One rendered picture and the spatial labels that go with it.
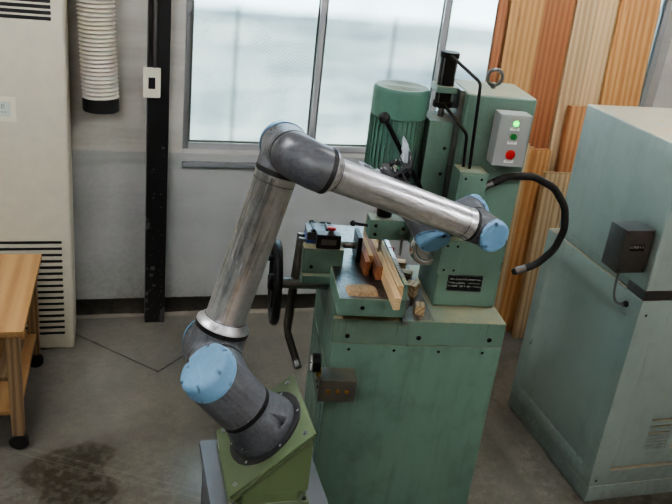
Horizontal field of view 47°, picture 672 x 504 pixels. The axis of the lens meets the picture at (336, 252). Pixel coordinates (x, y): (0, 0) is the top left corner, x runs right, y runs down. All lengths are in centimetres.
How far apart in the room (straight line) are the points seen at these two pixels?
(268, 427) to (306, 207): 207
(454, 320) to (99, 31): 187
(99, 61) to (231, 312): 165
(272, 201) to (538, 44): 232
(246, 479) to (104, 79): 196
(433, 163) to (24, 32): 170
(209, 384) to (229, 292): 26
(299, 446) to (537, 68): 257
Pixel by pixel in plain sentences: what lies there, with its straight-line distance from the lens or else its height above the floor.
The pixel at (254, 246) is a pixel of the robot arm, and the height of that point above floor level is 117.
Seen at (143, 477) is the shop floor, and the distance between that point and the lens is 307.
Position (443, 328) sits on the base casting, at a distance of 257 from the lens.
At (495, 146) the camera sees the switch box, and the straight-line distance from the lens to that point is 242.
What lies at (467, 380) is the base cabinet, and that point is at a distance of 270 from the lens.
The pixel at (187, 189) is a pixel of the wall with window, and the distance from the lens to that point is 382.
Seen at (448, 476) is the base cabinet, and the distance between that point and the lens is 294.
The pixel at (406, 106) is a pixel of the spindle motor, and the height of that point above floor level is 146.
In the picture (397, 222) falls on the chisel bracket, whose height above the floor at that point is 106.
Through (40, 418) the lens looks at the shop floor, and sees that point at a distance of 340.
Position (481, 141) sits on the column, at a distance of 247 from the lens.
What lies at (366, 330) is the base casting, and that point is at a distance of 252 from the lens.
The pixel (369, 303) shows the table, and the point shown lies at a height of 89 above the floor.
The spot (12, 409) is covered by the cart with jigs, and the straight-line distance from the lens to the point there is 313.
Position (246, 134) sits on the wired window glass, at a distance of 385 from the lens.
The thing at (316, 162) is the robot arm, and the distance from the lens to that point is 185.
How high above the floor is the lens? 198
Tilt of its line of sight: 24 degrees down
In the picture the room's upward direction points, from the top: 7 degrees clockwise
